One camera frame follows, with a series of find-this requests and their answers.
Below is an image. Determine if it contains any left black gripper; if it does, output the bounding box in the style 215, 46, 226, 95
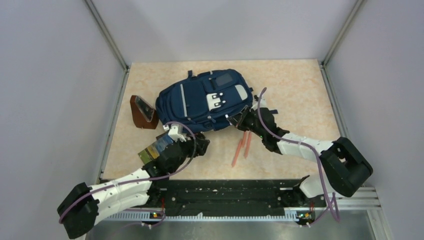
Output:
169, 133, 210, 174

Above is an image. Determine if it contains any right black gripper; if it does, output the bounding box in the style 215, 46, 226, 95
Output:
227, 105, 266, 139

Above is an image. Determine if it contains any navy blue backpack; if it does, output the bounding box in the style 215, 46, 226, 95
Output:
155, 69, 258, 133

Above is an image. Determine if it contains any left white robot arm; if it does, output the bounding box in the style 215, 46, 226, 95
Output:
57, 133, 210, 240

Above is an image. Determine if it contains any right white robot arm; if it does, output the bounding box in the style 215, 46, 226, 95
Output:
227, 106, 374, 206

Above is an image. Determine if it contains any blue yellow landscape book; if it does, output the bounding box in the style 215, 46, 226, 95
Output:
138, 132, 174, 165

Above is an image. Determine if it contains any orange pen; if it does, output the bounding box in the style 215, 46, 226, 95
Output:
231, 131, 248, 168
242, 131, 252, 159

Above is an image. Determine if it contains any brown wedge stand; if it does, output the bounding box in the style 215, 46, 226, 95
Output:
129, 95, 159, 130

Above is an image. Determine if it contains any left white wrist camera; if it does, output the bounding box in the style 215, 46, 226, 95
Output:
167, 123, 187, 142

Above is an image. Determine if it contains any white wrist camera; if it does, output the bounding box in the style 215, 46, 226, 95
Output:
251, 98, 268, 111
167, 123, 187, 142

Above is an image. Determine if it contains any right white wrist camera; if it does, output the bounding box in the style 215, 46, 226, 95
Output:
251, 98, 268, 111

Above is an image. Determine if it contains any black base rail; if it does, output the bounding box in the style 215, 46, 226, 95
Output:
134, 179, 327, 218

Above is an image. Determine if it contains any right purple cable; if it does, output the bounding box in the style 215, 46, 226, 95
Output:
253, 87, 342, 229

